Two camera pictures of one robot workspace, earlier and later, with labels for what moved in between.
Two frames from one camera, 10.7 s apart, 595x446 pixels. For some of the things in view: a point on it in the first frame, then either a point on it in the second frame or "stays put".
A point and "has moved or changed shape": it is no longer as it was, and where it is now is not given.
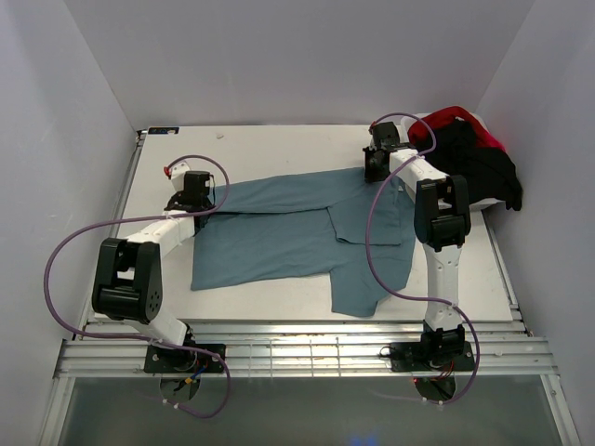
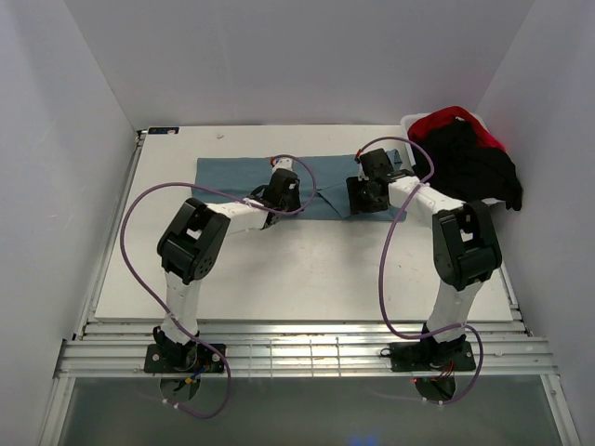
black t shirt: x=490 y=174 stays put
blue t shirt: x=310 y=225 has moved or changed shape
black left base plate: x=169 y=360 stays put
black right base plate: x=414 y=357 stays put
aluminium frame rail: x=303 y=350 stays put
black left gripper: x=177 y=197 to x=297 y=204
